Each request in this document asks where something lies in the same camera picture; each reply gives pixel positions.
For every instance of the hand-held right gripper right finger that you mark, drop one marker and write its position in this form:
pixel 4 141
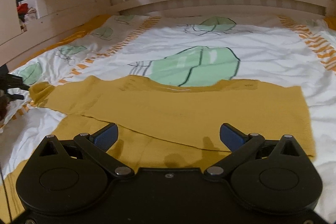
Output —
pixel 231 137

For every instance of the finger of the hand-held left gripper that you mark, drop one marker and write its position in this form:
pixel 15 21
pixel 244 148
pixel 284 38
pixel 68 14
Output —
pixel 15 82

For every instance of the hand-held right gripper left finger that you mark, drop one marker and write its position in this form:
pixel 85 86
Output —
pixel 107 136

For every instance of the yellow knit sweater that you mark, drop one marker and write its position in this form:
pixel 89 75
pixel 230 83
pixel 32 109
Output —
pixel 168 113

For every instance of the mustard yellow bed sheet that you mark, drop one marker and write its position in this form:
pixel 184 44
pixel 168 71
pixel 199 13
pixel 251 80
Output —
pixel 65 40

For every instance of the red toy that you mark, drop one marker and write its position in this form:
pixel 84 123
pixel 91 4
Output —
pixel 22 9

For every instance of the white leaf printed bed cover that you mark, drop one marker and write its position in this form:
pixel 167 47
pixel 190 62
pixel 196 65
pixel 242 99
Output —
pixel 199 56

